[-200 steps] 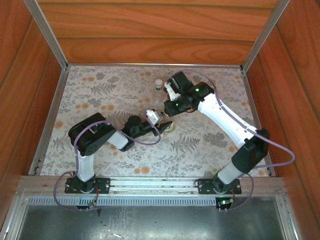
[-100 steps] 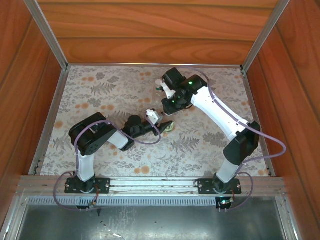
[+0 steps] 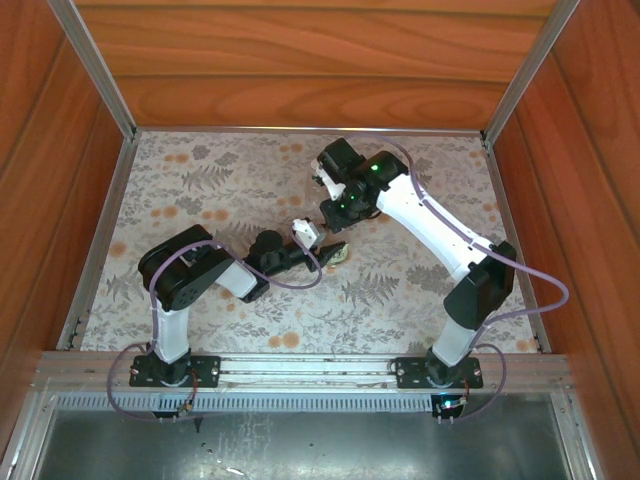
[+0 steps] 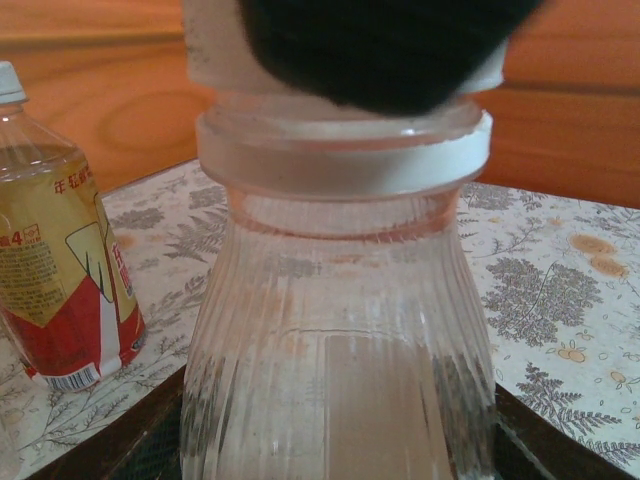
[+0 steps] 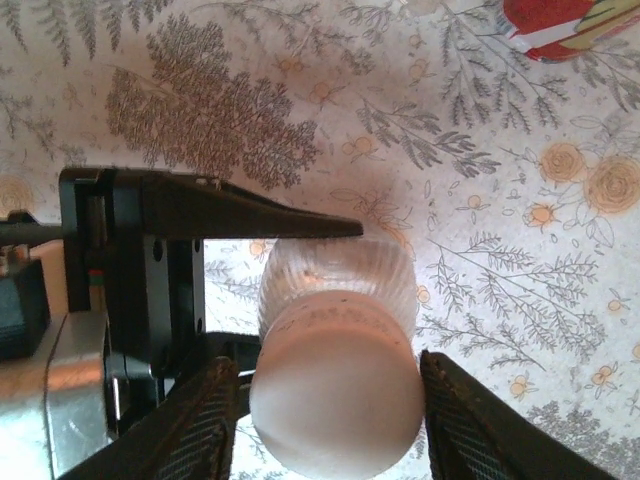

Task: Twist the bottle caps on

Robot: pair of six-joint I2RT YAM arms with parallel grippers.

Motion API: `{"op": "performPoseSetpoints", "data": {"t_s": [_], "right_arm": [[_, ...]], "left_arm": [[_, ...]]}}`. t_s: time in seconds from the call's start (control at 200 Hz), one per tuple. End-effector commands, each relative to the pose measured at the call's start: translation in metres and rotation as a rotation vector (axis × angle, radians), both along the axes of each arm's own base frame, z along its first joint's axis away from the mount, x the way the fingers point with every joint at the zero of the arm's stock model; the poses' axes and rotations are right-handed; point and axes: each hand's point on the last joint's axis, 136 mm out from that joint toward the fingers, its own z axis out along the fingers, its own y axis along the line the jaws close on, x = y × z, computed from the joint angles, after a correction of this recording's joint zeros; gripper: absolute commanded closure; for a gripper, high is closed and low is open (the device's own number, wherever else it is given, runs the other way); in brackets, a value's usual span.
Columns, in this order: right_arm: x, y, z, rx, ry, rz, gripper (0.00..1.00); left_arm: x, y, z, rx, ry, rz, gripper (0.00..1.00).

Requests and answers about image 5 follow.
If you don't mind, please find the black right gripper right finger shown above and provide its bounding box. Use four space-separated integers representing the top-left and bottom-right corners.
418 350 621 480

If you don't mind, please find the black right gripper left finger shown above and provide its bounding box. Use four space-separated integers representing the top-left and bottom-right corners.
59 355 242 480

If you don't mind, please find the floral print tablecloth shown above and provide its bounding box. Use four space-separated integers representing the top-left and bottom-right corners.
0 0 640 480

